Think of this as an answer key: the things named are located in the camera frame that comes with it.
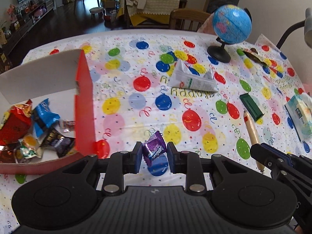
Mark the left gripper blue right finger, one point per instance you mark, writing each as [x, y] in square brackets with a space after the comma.
[189, 164]

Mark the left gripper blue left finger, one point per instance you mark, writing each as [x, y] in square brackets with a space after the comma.
[118, 165]

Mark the purple candy packet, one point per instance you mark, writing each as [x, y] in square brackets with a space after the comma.
[153, 148]

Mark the dark green snack bar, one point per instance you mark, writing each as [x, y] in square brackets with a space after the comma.
[251, 106]

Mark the white snack bag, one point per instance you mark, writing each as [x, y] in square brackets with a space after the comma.
[185, 77]

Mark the blue snack packet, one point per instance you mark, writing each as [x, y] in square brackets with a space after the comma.
[43, 118]

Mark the red yellow snack bag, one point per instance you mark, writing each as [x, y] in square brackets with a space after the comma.
[16, 122]

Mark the beige pen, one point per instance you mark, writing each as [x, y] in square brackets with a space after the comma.
[250, 126]

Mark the black snack packet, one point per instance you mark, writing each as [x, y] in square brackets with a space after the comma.
[61, 144]

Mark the tissue box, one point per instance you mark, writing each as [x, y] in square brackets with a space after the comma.
[299, 109]

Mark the small clear candy packet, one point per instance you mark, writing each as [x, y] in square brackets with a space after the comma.
[66, 125]

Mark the colourful balloon tablecloth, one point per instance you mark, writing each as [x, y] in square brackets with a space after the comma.
[130, 70]

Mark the orange green candy packet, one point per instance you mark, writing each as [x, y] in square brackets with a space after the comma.
[27, 149]

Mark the red white cardboard box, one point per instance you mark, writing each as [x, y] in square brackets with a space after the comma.
[64, 80]

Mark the brown gold wrapper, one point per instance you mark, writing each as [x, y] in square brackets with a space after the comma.
[255, 57]

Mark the blue desk globe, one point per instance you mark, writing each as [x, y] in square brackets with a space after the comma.
[232, 25]

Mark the wooden chair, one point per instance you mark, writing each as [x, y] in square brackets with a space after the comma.
[187, 19]

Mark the small round stool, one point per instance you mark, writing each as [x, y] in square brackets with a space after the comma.
[96, 10]

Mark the sofa with cream cover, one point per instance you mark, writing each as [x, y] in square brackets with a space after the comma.
[135, 13]

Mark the long low tv cabinet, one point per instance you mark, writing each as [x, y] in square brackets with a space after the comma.
[24, 20]

